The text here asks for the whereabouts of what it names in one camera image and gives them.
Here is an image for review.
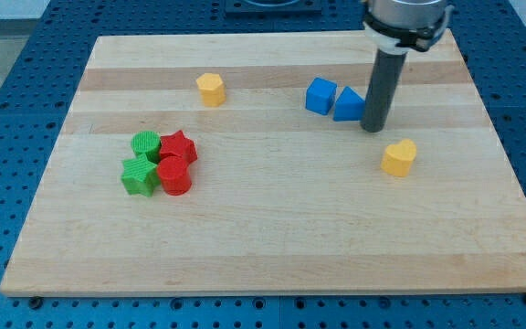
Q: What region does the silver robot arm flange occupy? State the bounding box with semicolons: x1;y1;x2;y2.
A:
363;0;454;56

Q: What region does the blue cube block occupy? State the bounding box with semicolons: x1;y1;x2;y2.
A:
305;77;337;115

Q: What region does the yellow hexagon block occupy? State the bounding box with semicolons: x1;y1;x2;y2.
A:
195;73;226;107

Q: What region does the light wooden board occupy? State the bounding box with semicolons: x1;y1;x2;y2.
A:
0;31;526;297

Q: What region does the red star block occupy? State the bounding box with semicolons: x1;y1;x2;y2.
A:
159;130;198;164

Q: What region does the red cylinder block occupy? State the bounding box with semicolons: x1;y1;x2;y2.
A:
156;155;192;196

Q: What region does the blue triangle block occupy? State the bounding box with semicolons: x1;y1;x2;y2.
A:
333;86;365;122

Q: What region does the green cylinder block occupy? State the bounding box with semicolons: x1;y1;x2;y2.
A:
130;131;161;164

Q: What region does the green star block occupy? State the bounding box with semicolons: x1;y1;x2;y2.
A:
121;154;160;197

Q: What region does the yellow heart block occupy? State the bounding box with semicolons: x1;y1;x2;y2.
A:
380;139;417;177

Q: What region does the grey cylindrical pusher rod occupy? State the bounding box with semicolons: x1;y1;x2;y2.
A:
361;50;406;133

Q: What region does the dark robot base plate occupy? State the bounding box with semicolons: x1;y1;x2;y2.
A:
223;0;322;15

